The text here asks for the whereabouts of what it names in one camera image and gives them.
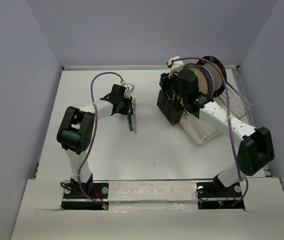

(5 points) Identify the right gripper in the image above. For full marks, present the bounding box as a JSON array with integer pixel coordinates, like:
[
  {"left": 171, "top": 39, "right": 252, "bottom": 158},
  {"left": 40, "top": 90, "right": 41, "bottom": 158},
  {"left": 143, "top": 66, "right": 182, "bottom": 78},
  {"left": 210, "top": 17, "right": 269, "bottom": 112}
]
[{"left": 160, "top": 69, "right": 187, "bottom": 102}]

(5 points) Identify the silver fork pink handle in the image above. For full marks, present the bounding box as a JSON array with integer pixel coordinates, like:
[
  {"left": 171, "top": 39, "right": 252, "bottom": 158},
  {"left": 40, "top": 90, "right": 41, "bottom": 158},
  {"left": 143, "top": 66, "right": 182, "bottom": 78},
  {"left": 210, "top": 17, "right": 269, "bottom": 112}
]
[{"left": 133, "top": 110, "right": 137, "bottom": 134}]

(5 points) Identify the black handled knife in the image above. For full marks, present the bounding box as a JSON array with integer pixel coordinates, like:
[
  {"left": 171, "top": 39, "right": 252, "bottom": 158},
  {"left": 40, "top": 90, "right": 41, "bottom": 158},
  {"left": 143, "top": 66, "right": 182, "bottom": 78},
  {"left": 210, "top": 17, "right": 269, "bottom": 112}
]
[{"left": 176, "top": 96, "right": 183, "bottom": 111}]

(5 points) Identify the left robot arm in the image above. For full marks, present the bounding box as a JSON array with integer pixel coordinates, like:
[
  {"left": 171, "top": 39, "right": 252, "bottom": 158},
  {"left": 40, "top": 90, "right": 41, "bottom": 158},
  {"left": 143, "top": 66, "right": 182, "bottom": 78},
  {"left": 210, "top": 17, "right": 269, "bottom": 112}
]
[{"left": 57, "top": 83, "right": 135, "bottom": 198}]

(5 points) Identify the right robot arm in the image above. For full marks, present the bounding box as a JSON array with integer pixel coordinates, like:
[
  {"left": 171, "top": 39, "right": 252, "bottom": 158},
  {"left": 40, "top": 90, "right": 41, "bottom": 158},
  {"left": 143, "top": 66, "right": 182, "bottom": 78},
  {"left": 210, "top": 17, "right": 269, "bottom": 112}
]
[{"left": 159, "top": 65, "right": 274, "bottom": 196}]

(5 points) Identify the black utensil caddy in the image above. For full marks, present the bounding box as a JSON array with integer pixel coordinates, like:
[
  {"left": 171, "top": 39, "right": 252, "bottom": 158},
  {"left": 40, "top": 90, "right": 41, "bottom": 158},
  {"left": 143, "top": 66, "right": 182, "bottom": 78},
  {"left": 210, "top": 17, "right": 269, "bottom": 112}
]
[{"left": 157, "top": 90, "right": 184, "bottom": 125}]

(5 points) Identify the brown rimmed beige plate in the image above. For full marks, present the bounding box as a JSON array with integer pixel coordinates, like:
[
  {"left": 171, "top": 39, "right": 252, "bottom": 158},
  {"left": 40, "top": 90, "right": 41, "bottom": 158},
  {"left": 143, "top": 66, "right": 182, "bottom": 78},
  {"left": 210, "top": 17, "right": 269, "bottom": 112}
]
[{"left": 183, "top": 63, "right": 209, "bottom": 96}]

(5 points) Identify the purple plate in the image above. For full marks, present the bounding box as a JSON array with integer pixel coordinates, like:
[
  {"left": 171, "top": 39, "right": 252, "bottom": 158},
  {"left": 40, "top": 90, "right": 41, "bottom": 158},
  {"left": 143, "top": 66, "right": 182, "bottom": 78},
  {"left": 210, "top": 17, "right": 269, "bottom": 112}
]
[{"left": 199, "top": 65, "right": 215, "bottom": 97}]

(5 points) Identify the black patterned plate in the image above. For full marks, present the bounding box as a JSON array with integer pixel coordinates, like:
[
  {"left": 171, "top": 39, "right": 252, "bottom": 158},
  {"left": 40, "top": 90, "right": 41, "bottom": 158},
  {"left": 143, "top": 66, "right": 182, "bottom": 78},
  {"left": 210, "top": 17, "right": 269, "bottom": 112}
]
[{"left": 202, "top": 55, "right": 227, "bottom": 98}]

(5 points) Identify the clear drain tray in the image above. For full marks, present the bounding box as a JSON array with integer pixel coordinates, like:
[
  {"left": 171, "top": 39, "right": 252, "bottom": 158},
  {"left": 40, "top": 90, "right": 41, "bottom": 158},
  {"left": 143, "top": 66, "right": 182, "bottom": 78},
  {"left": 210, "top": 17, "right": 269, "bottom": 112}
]
[{"left": 179, "top": 111, "right": 221, "bottom": 146}]

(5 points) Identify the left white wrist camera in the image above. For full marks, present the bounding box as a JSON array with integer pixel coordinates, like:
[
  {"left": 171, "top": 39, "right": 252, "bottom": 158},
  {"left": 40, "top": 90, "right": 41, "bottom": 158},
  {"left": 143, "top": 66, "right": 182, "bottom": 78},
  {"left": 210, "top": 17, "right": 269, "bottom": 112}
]
[{"left": 122, "top": 83, "right": 135, "bottom": 99}]

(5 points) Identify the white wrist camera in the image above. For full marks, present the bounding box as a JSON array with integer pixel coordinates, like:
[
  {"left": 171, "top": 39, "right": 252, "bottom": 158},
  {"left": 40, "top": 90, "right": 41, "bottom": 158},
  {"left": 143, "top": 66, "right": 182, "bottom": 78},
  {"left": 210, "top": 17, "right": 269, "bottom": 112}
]
[
  {"left": 167, "top": 56, "right": 184, "bottom": 78},
  {"left": 122, "top": 83, "right": 135, "bottom": 99}
]

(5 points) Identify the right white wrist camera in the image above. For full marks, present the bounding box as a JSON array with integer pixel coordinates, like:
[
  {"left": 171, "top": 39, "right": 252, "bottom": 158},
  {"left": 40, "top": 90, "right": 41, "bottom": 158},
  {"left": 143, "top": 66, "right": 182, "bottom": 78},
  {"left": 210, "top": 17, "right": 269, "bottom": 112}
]
[{"left": 167, "top": 56, "right": 184, "bottom": 78}]

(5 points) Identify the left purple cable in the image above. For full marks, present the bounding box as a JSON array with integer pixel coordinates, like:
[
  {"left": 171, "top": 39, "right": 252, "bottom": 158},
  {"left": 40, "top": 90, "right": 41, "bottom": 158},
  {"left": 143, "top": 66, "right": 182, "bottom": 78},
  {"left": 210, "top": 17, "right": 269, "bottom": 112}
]
[{"left": 77, "top": 72, "right": 125, "bottom": 208}]

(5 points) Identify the wire dish rack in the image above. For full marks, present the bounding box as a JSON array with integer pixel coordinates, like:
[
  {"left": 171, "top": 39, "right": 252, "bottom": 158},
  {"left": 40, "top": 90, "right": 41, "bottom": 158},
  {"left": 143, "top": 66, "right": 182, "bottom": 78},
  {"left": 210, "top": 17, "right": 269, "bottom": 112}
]
[{"left": 214, "top": 83, "right": 253, "bottom": 120}]

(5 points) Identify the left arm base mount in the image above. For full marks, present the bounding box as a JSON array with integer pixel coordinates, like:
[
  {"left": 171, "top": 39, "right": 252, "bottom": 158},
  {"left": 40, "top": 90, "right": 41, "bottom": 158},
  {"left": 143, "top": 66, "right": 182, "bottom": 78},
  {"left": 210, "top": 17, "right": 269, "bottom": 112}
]
[{"left": 60, "top": 180, "right": 109, "bottom": 211}]

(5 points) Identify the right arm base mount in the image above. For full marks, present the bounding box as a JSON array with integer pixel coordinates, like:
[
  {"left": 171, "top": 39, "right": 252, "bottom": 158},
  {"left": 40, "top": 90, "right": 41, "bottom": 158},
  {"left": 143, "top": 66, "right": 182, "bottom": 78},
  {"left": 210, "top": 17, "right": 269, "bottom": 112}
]
[{"left": 195, "top": 169, "right": 248, "bottom": 210}]

